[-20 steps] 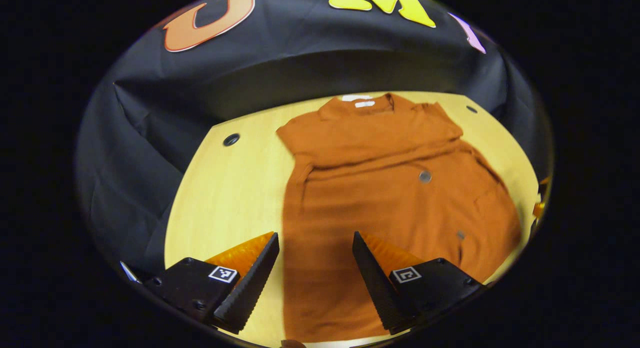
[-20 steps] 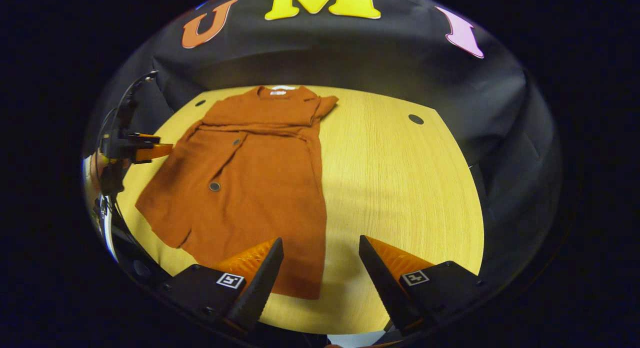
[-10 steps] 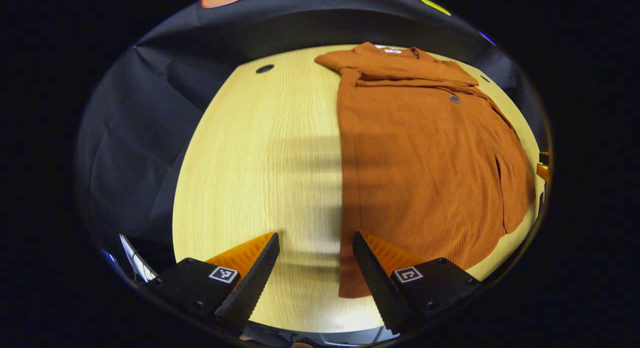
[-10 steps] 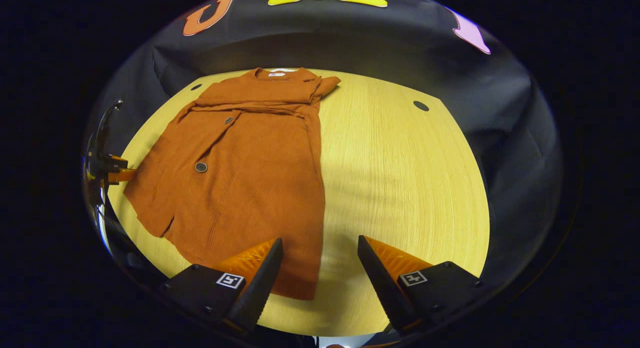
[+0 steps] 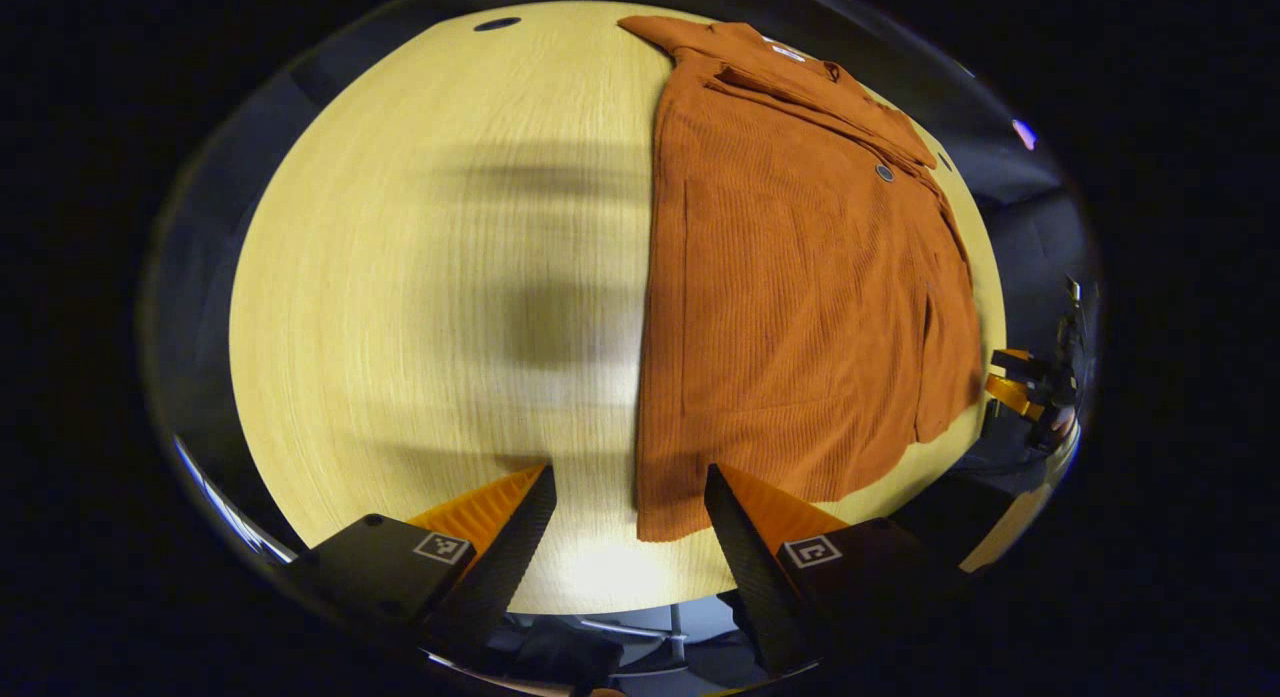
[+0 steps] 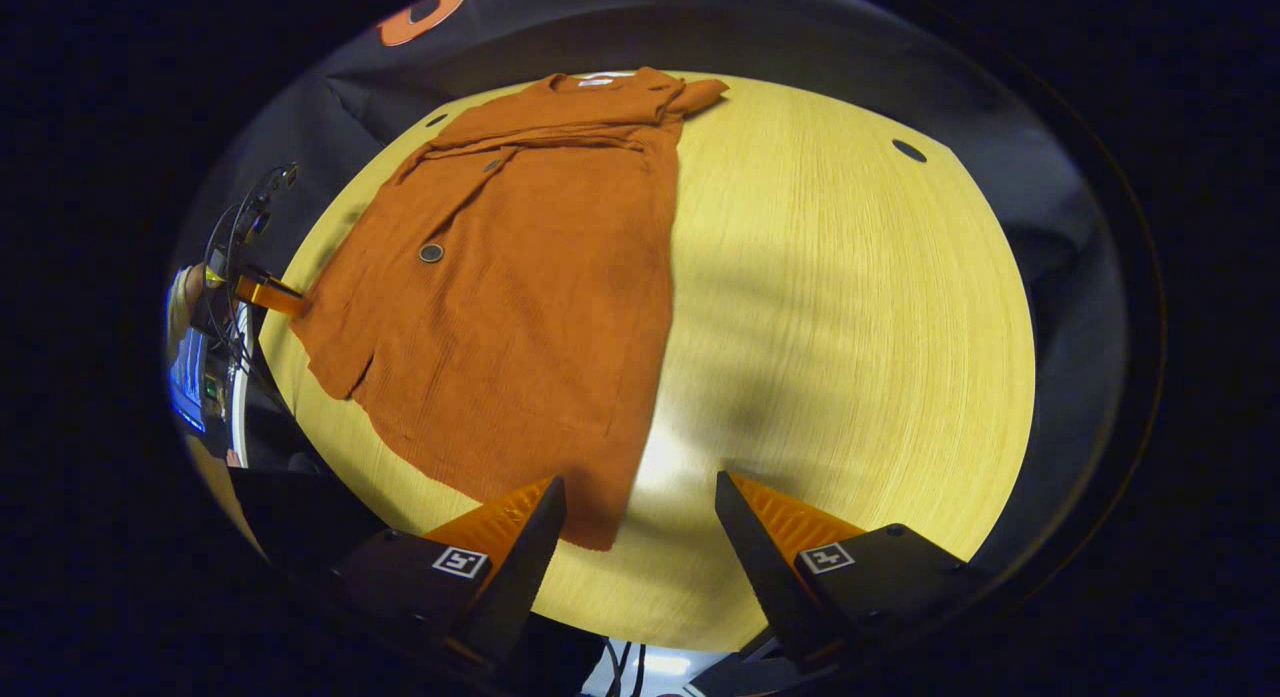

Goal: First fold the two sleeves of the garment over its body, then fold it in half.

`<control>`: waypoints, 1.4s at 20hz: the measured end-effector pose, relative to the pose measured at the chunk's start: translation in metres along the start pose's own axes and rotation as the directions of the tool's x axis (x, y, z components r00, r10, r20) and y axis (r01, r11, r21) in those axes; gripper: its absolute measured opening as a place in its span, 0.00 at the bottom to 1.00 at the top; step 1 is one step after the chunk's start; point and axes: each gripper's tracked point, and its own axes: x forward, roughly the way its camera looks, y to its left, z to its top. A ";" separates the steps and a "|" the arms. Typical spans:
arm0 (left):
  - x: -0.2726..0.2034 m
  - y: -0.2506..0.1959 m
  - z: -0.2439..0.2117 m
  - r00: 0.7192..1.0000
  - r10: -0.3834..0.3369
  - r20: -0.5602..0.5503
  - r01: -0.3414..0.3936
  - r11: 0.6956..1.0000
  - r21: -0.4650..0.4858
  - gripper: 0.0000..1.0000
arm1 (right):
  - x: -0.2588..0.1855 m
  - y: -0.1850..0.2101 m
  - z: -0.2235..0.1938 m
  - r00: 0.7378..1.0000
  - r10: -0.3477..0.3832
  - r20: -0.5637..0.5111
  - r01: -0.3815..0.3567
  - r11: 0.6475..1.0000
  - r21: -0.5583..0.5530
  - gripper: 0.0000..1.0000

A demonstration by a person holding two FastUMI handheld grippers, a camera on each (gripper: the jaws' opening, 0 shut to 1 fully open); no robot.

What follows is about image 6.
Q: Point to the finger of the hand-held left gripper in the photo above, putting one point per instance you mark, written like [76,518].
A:
[270,294]

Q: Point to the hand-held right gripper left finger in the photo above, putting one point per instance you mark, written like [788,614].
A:
[510,587]

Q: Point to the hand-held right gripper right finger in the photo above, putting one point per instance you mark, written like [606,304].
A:
[770,577]

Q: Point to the orange knit coat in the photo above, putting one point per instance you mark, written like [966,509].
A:
[520,307]

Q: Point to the blue lit monitor screen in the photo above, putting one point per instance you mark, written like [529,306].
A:
[187,377]

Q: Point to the white paper tag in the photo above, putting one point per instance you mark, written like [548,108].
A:
[598,78]

